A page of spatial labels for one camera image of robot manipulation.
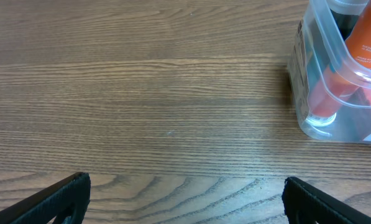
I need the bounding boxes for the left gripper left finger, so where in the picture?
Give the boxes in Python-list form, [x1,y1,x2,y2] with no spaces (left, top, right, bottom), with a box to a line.
[0,172,91,224]

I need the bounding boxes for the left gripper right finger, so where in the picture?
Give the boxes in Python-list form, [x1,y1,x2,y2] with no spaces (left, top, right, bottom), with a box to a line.
[282,177,371,224]

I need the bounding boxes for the dark syrup bottle white cap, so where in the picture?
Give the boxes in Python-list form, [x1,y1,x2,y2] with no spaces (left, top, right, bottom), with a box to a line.
[327,0,369,40]

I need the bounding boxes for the orange tablet tube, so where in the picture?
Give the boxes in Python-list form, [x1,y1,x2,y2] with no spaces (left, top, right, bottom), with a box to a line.
[307,1,371,126]

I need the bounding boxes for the clear plastic container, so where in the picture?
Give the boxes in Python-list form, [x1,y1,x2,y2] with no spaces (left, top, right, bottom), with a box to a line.
[288,0,371,144]

